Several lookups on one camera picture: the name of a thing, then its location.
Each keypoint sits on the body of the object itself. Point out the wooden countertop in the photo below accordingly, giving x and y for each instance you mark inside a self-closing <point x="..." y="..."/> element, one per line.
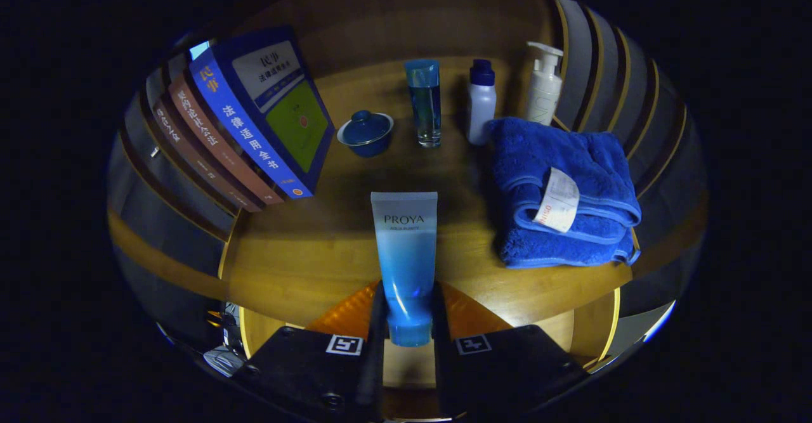
<point x="304" y="258"/>

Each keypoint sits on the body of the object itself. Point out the reddish brown book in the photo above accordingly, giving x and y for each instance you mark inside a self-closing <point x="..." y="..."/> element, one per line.
<point x="219" y="150"/>

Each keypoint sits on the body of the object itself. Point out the folded blue towel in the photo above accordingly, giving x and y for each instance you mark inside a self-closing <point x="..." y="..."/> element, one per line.
<point x="539" y="156"/>

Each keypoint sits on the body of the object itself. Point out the blue glass bottle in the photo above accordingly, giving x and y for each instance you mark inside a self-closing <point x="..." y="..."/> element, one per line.
<point x="425" y="106"/>

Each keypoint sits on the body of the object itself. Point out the white pump bottle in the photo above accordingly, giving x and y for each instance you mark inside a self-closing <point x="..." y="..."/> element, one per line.
<point x="544" y="93"/>

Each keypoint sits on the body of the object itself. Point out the wooden cabinet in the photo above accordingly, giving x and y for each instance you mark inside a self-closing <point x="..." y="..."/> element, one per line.
<point x="393" y="23"/>

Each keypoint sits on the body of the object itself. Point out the silver electronic box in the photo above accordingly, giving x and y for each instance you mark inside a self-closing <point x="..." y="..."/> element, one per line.
<point x="223" y="361"/>

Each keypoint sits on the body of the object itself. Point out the white bottle dark cap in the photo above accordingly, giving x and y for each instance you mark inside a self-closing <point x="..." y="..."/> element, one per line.
<point x="481" y="109"/>

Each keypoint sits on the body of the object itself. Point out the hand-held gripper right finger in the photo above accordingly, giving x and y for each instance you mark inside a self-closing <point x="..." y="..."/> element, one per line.
<point x="507" y="369"/>

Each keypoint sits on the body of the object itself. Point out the dark brown book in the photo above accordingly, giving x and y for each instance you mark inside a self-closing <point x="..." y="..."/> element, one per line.
<point x="203" y="169"/>

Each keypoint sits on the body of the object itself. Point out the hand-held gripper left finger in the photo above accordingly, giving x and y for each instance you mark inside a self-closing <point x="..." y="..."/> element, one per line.
<point x="311" y="372"/>

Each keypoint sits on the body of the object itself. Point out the blue book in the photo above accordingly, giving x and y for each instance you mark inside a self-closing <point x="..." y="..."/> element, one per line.
<point x="279" y="106"/>

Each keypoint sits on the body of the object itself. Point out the blue cosmetic tube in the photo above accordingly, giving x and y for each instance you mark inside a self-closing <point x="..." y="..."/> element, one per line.
<point x="406" y="252"/>

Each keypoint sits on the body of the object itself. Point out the blue lidded teacup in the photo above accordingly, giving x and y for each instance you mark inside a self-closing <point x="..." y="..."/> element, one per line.
<point x="366" y="131"/>

